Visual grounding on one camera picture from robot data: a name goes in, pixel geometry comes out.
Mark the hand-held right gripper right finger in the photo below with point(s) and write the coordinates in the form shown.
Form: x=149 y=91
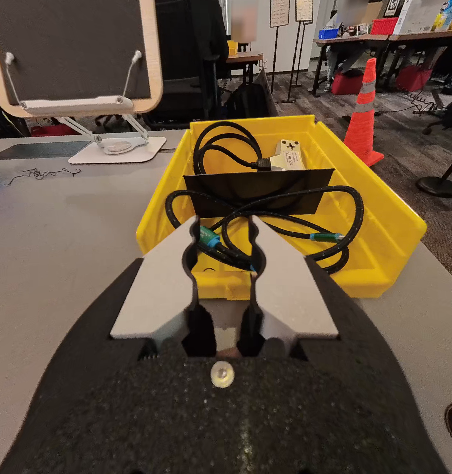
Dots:
x=300 y=304

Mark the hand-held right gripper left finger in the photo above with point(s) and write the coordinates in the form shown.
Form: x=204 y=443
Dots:
x=152 y=304

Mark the yellow plastic bin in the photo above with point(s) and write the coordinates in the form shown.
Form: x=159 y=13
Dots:
x=389 y=237

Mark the black bin divider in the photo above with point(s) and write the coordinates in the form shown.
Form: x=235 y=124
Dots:
x=255 y=191

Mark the black floor stand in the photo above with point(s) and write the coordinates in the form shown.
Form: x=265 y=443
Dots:
x=437 y=185

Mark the orange traffic cone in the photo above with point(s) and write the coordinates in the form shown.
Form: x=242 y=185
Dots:
x=365 y=126

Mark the red box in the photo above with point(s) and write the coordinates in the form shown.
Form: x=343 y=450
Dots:
x=52 y=130

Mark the black backpack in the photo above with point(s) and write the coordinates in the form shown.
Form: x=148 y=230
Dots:
x=248 y=100

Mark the black office chair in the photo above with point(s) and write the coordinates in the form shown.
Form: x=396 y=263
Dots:
x=185 y=59

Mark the red plastic bin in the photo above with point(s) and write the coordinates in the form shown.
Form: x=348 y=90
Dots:
x=415 y=78

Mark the wooden-framed black panel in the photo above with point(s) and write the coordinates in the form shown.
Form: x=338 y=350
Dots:
x=70 y=44

